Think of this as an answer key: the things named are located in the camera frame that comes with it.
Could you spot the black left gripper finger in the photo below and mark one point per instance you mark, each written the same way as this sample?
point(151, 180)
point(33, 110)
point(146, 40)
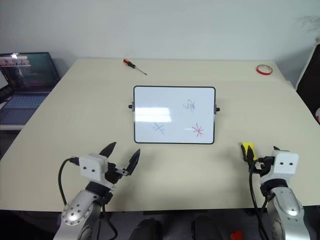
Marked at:
point(133, 161)
point(108, 150)

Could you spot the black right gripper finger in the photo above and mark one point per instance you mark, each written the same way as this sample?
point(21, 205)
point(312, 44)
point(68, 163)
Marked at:
point(250, 156)
point(243, 153)

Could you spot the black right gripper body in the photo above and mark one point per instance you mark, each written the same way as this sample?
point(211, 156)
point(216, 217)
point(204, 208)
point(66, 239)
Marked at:
point(263, 166)

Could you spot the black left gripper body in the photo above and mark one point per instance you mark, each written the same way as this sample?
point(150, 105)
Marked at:
point(113, 175)

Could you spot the yellow eraser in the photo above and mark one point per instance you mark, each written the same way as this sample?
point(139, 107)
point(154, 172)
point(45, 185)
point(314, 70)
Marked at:
point(247, 145)

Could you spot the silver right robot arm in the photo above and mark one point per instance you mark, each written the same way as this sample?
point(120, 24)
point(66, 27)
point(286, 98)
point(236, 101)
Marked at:
point(287, 212)

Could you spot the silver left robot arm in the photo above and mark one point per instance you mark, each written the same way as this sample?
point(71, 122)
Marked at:
point(75, 212)

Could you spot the small black-framed whiteboard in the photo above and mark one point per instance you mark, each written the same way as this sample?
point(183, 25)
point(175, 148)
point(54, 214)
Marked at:
point(172, 115)

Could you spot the dark rounded shape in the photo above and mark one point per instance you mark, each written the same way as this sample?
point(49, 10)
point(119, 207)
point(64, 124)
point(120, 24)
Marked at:
point(148, 230)

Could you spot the red white object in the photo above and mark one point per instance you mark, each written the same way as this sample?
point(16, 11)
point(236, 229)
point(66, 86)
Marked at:
point(318, 116)

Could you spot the small red object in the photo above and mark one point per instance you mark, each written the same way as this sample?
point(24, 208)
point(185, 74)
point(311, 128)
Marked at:
point(236, 235)

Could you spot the red tape roll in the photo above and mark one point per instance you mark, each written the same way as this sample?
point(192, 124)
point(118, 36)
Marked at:
point(264, 69)

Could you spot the black upright panel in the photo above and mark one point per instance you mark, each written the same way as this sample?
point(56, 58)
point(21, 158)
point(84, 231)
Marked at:
point(308, 82)

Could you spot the open dark laptop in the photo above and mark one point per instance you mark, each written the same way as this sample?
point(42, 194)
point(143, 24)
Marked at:
point(27, 82)

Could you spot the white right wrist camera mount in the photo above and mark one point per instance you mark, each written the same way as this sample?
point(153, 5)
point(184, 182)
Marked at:
point(285, 166)

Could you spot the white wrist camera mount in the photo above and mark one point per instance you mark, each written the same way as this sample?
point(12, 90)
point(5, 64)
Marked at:
point(92, 167)
point(285, 166)

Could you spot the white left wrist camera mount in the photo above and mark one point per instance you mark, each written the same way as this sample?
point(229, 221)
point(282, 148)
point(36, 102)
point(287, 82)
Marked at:
point(92, 167)

